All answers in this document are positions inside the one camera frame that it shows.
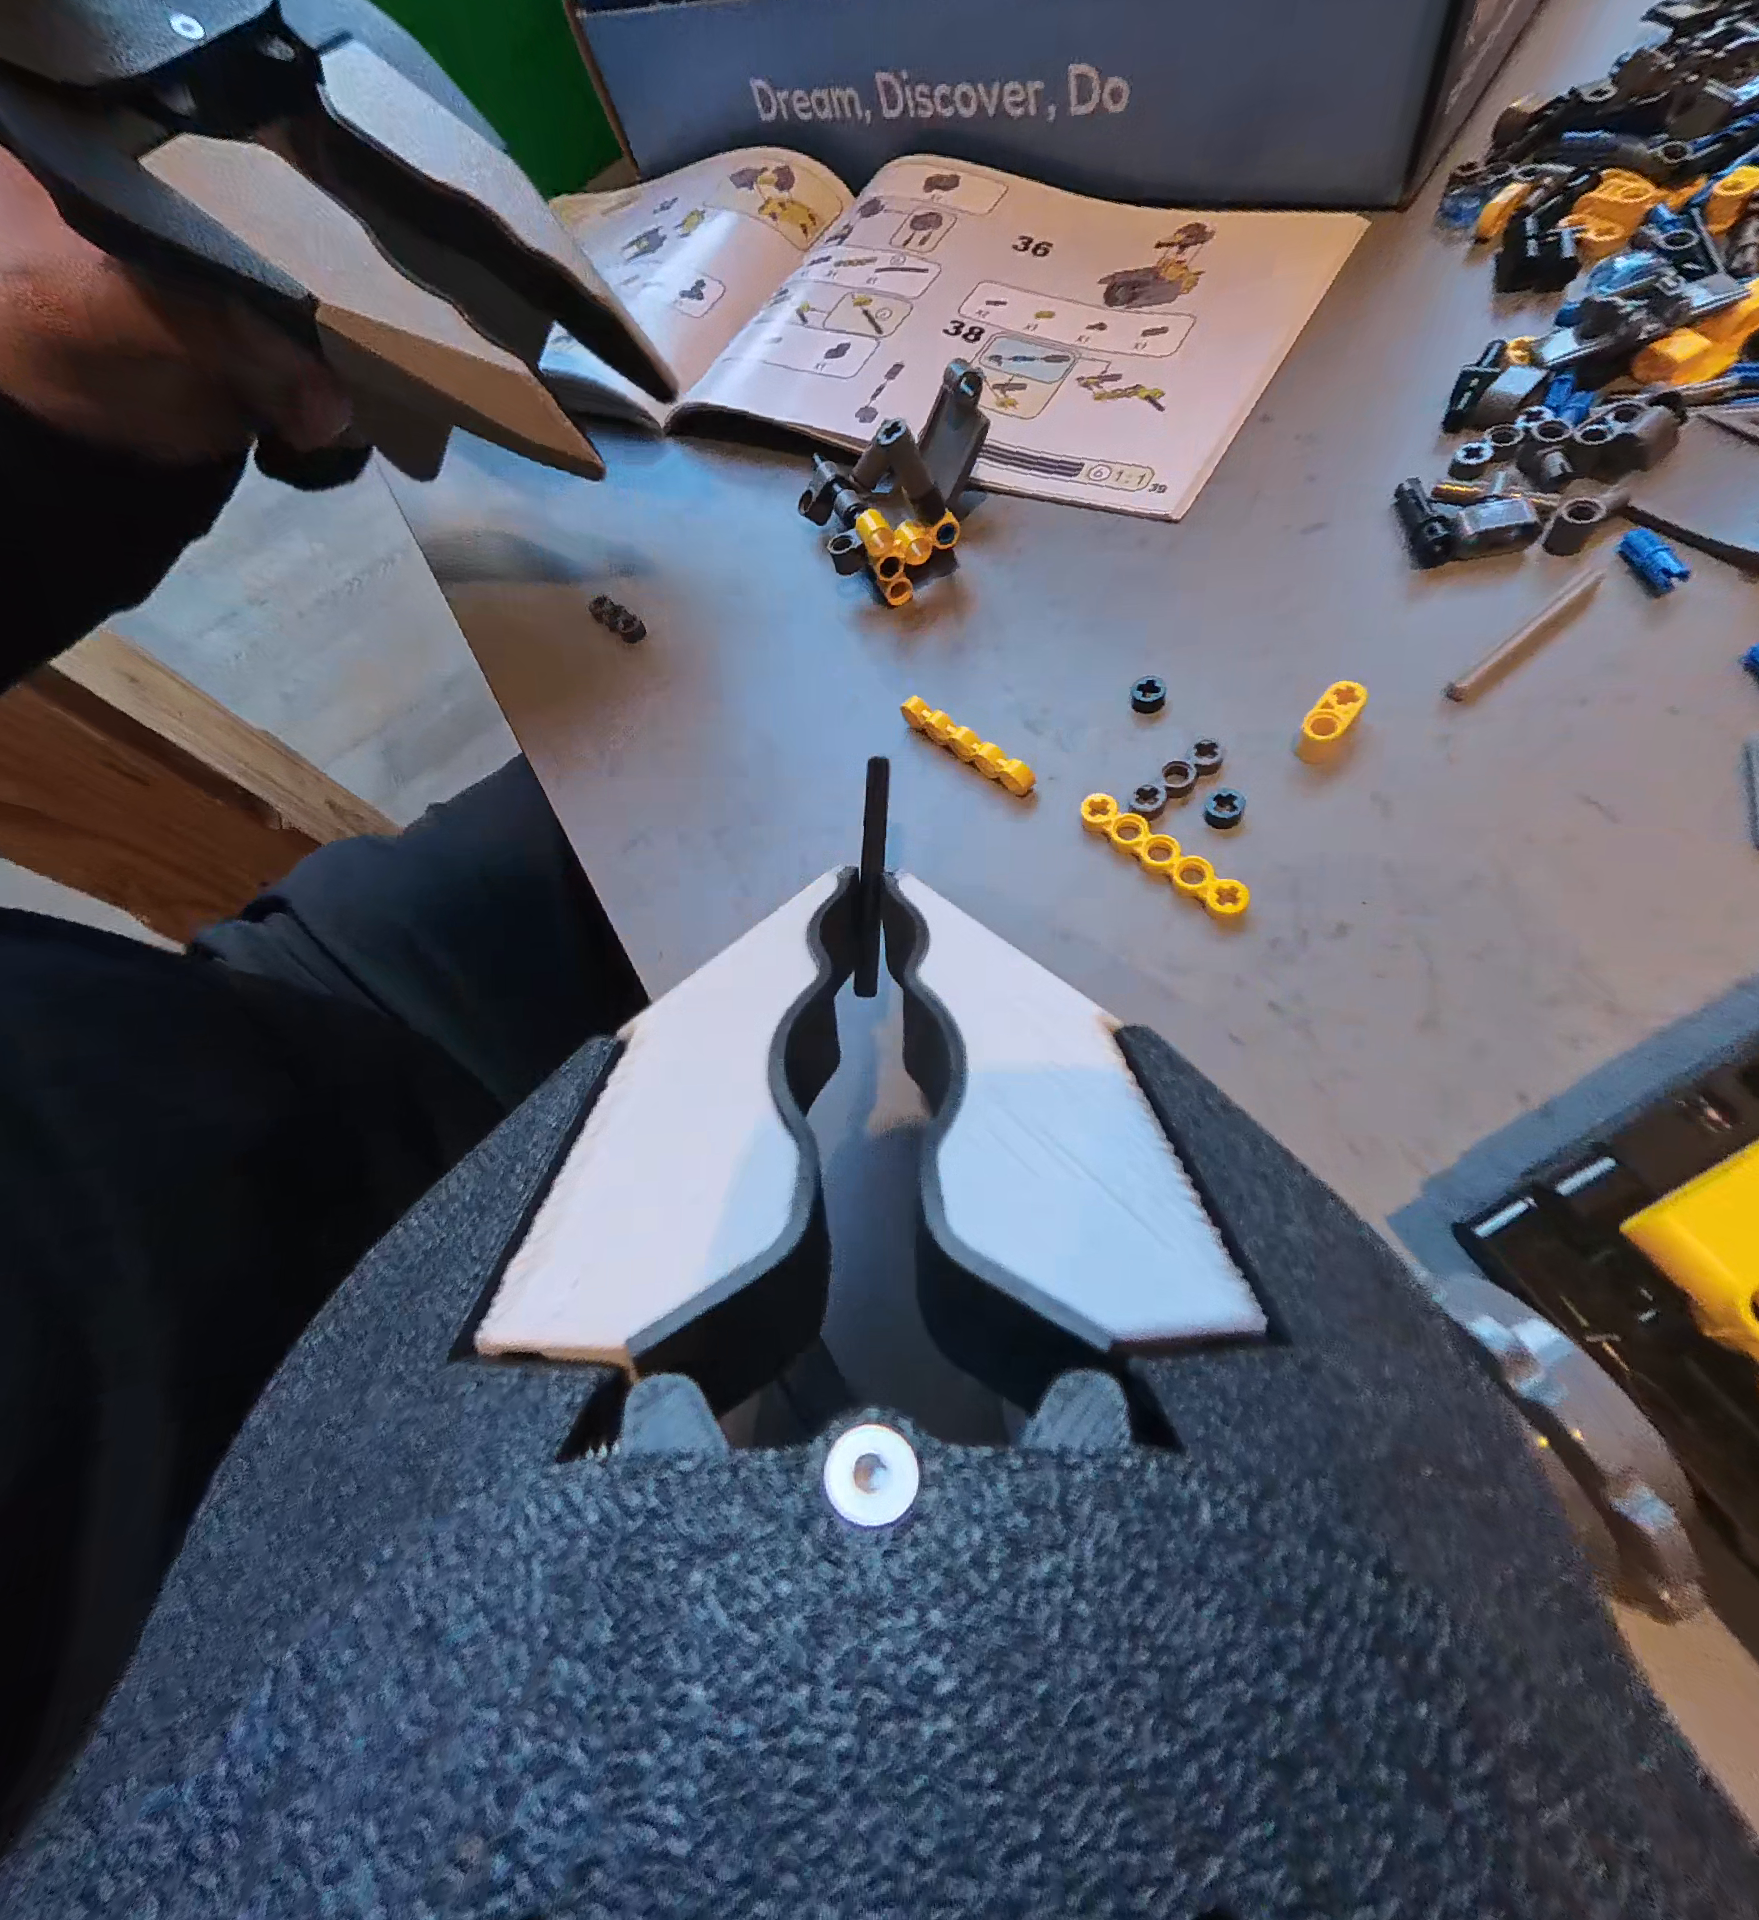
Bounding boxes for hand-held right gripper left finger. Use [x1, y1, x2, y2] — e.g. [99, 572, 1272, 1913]
[474, 867, 840, 1374]

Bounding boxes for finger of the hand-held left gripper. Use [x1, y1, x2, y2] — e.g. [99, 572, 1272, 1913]
[142, 122, 611, 483]
[277, 0, 682, 408]

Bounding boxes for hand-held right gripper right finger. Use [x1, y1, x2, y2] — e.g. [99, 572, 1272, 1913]
[886, 868, 1272, 1359]

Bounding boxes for black axle rod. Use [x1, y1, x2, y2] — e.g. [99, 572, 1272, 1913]
[856, 754, 896, 998]

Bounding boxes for yellow thin ridged beam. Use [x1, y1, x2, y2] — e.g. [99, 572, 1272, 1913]
[902, 693, 1040, 801]

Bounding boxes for person's left forearm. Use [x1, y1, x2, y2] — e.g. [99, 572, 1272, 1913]
[0, 262, 258, 739]

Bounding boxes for grey desk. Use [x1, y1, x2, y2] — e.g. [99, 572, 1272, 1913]
[375, 0, 1759, 1878]

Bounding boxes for person's left hand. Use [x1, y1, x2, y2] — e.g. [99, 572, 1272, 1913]
[0, 140, 372, 487]

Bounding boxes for green panel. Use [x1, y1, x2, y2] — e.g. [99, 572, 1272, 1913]
[370, 0, 625, 198]

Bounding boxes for yellow five-hole flat beam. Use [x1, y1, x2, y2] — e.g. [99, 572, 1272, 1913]
[1077, 792, 1253, 920]

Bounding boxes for person's black trousers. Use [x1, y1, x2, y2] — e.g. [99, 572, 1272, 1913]
[190, 754, 652, 1118]

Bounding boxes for grey yellow brick subassembly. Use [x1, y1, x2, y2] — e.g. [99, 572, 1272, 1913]
[797, 358, 992, 608]

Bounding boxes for blue cardboard box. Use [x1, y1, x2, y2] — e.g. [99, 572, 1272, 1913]
[565, 0, 1547, 211]

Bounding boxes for yellow black toy vehicle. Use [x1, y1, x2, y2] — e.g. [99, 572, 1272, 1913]
[1448, 1020, 1759, 1621]

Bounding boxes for building instruction booklet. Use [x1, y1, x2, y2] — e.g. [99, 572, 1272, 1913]
[541, 144, 1374, 523]

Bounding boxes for long grey axle rod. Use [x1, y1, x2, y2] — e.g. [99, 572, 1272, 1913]
[1444, 562, 1609, 703]

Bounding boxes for pile of building bricks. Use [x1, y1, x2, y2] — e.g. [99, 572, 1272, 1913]
[1394, 0, 1759, 719]

